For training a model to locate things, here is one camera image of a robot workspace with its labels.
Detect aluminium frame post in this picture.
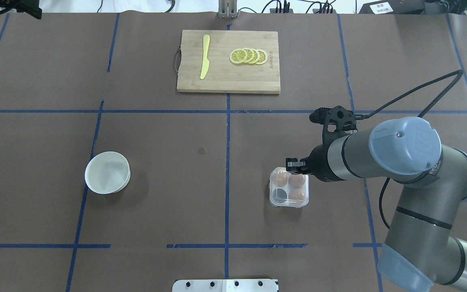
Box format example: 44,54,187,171
218,0,239,19

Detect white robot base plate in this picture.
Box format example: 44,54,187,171
172,279,280,292

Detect clear plastic egg box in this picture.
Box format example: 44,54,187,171
268,167,309,208

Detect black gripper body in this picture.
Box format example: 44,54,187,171
302,145,335,182

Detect brown egg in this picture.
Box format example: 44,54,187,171
272,172,288,187
288,189,306,204
288,174,307,189

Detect lemon slice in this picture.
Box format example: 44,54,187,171
248,49,260,64
255,49,268,65
243,47,254,63
229,49,248,64

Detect yellow plastic knife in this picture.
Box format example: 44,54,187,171
200,34,210,80

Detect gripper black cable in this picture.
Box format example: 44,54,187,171
355,70,464,230

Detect white bowl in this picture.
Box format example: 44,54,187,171
84,151,131,195

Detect front lemon slice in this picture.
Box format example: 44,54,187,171
229,49,248,64

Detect wooden cutting board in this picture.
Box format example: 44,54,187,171
177,30,281,94

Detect rear lemon slice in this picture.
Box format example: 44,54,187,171
255,49,268,65

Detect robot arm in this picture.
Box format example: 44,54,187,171
286,116,467,292

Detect black box with label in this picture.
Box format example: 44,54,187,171
358,0,426,15

